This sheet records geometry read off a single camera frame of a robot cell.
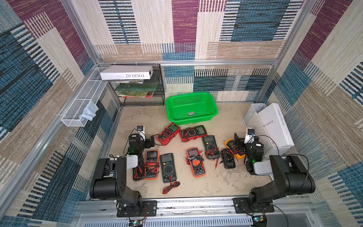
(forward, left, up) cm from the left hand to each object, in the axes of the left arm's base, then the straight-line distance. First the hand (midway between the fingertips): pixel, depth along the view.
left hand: (145, 135), depth 95 cm
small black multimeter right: (-14, -52, -2) cm, 54 cm away
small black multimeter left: (-24, +1, -2) cm, 24 cm away
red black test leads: (-30, -19, -5) cm, 35 cm away
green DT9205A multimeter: (-20, -16, -4) cm, 25 cm away
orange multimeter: (-15, -31, -2) cm, 34 cm away
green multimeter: (-7, -43, -4) cm, 43 cm away
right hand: (-2, -64, +4) cm, 64 cm away
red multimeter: (-2, -12, 0) cm, 12 cm away
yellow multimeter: (-5, -54, -3) cm, 55 cm away
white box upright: (-5, -77, +14) cm, 78 cm away
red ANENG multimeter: (+3, -32, -3) cm, 32 cm away
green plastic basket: (+29, -27, -5) cm, 40 cm away
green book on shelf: (+22, +5, +20) cm, 30 cm away
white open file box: (+7, -71, +4) cm, 72 cm away
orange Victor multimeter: (-19, -6, -3) cm, 20 cm away
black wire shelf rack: (+37, -4, -2) cm, 37 cm away
